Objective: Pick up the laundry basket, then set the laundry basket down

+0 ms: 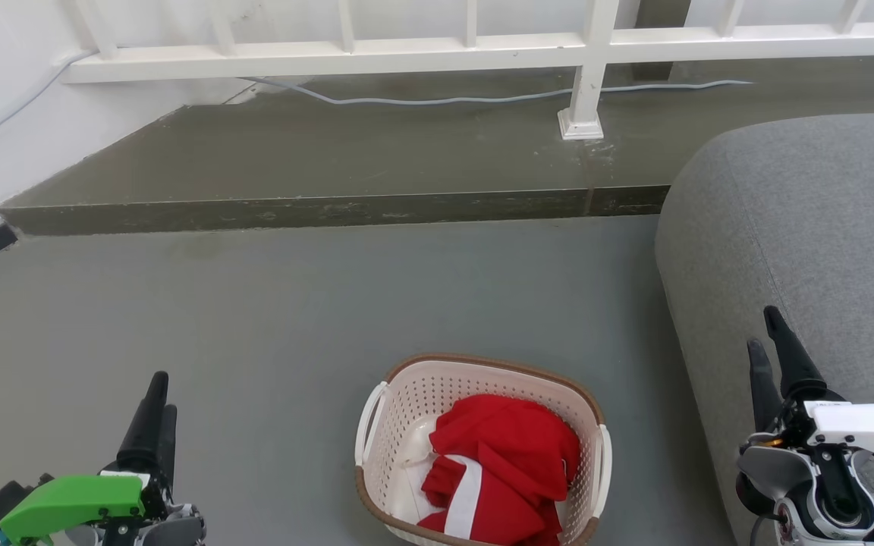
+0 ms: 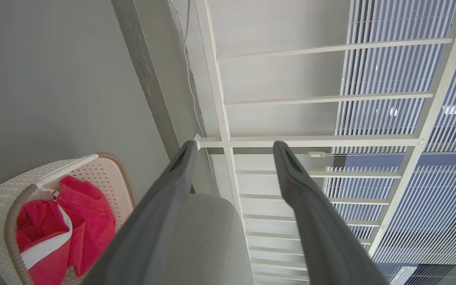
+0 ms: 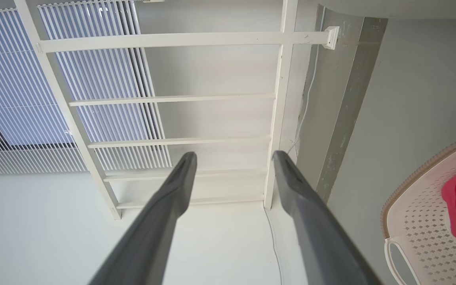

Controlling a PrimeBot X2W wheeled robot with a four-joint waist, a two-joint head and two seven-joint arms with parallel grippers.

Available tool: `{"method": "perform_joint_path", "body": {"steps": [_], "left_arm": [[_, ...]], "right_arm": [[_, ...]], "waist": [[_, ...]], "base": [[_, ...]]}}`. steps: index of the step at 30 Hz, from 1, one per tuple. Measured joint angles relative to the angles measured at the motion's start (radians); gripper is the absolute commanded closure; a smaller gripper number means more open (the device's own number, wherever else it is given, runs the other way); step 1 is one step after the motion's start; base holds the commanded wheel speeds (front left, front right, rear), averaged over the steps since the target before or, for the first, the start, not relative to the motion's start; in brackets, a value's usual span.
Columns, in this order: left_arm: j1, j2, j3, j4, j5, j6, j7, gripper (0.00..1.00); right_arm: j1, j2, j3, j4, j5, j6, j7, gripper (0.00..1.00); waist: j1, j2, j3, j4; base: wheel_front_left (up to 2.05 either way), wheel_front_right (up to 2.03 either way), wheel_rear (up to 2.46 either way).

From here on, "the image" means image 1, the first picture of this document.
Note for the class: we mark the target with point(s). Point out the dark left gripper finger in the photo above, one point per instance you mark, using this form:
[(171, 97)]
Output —
[(150, 428), (169, 447)]

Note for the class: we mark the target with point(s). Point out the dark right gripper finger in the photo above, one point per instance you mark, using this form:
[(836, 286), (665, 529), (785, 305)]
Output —
[(763, 390), (795, 364)]

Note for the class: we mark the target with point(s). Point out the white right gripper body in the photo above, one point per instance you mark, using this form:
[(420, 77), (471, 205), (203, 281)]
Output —
[(862, 428)]

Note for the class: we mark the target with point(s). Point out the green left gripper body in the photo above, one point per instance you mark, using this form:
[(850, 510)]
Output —
[(73, 504)]

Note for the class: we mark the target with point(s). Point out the cream perforated laundry basket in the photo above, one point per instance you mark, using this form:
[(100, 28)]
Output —
[(399, 394)]

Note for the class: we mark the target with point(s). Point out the grey fabric sofa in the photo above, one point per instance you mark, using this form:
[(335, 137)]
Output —
[(809, 227)]

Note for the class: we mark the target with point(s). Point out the red garment with white stripe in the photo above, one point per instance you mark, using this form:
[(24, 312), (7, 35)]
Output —
[(505, 447)]

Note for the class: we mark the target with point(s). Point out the dark grey pillar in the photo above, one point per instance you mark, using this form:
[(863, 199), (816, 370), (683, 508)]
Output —
[(657, 30)]

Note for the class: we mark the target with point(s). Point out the white railing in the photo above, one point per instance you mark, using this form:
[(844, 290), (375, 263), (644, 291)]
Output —
[(407, 53)]

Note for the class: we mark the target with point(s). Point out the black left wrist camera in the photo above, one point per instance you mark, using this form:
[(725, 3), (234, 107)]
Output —
[(4, 497)]

